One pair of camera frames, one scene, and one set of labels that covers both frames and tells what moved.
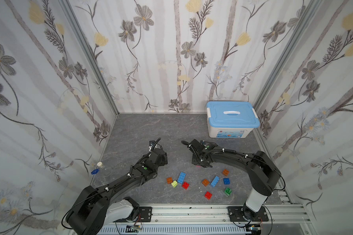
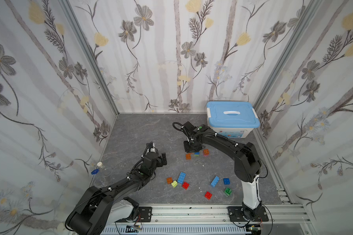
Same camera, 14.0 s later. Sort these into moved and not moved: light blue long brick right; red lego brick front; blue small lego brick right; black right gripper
Moved: black right gripper
Not moved: light blue long brick right; red lego brick front; blue small lego brick right
